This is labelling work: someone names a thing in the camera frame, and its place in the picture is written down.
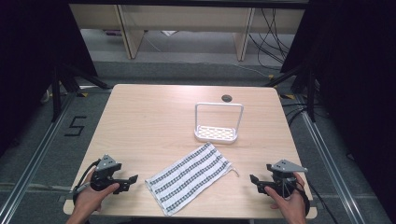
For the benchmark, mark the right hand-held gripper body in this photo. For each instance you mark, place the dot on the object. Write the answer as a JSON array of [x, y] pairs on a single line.
[[281, 175]]

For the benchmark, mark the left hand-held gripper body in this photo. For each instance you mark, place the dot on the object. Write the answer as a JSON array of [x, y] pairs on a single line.
[[104, 175]]

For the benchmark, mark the white checked striped towel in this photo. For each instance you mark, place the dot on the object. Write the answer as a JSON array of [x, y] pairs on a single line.
[[186, 180]]

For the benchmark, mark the white towel rack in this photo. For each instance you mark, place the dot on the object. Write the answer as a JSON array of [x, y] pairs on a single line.
[[215, 133]]

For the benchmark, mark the person's left hand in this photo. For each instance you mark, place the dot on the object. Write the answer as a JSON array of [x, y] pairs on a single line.
[[88, 199]]

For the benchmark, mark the person's right hand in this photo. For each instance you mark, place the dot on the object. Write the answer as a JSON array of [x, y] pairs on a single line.
[[288, 207]]

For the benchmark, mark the black metal stand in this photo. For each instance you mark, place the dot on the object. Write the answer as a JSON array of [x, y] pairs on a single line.
[[309, 90], [57, 90]]

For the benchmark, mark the black curtain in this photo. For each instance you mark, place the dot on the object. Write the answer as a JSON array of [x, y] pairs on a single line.
[[34, 62], [355, 93]]

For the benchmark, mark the beige wooden desk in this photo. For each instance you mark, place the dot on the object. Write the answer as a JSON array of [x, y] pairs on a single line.
[[186, 17]]

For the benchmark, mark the aluminium floor rail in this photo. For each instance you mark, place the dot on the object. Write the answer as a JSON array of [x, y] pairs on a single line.
[[34, 155], [330, 161]]

